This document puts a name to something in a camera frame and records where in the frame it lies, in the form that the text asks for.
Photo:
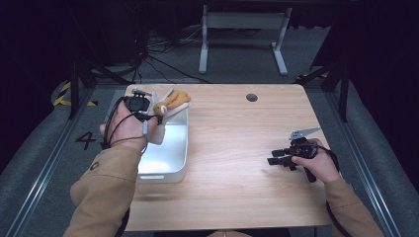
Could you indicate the black metal frame stand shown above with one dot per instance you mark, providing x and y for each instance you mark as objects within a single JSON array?
[
  {"x": 344, "y": 92},
  {"x": 74, "y": 89}
]

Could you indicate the person's right hand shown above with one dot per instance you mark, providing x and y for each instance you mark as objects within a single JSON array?
[{"x": 321, "y": 166}]

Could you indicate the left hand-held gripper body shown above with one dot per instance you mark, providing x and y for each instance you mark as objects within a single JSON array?
[{"x": 138, "y": 102}]

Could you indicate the beige glove with orange fingers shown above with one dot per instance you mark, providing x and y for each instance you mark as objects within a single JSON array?
[
  {"x": 176, "y": 112},
  {"x": 173, "y": 97}
]

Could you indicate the yellow black hazard tape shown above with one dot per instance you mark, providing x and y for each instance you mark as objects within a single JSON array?
[{"x": 62, "y": 95}]

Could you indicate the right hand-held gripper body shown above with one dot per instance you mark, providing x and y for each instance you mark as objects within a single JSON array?
[{"x": 304, "y": 148}]

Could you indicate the white plastic storage bin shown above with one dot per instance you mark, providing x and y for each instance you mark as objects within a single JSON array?
[{"x": 171, "y": 151}]

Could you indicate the person's left hand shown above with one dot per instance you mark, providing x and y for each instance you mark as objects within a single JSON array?
[{"x": 126, "y": 130}]

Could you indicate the white metal table frame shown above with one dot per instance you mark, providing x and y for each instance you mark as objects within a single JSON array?
[{"x": 243, "y": 20}]

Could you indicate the aluminium floor rail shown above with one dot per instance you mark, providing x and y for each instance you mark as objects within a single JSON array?
[
  {"x": 46, "y": 164},
  {"x": 362, "y": 164}
]

